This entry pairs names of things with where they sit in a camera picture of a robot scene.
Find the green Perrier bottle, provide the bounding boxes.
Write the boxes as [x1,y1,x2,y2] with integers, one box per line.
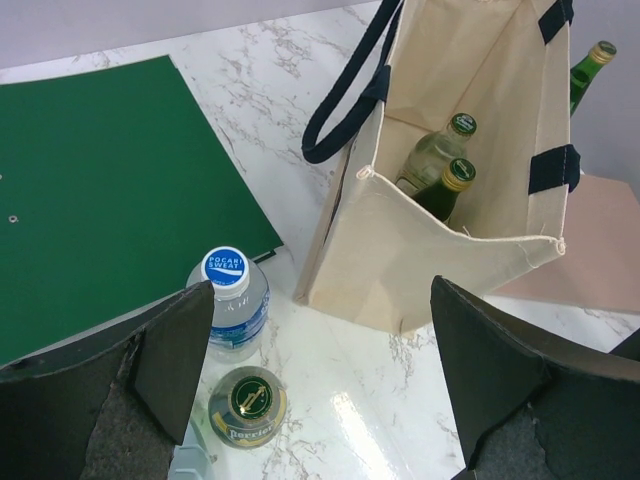
[208,366,288,449]

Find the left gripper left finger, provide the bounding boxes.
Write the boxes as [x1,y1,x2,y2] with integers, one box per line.
[1,282,214,479]

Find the beige canvas tote bag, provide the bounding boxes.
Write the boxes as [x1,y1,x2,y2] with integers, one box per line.
[296,1,580,334]

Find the green glass bottle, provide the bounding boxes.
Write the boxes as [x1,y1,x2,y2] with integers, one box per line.
[412,158,476,223]
[569,40,617,115]

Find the blue headphones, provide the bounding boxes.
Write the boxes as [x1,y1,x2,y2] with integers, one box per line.
[167,443,214,480]

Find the pink board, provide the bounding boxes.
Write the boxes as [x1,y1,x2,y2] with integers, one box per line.
[494,175,639,313]

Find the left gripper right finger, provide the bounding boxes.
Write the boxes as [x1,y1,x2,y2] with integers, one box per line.
[430,276,639,479]

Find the clear Chang glass bottle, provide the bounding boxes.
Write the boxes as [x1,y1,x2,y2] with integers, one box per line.
[395,112,478,196]

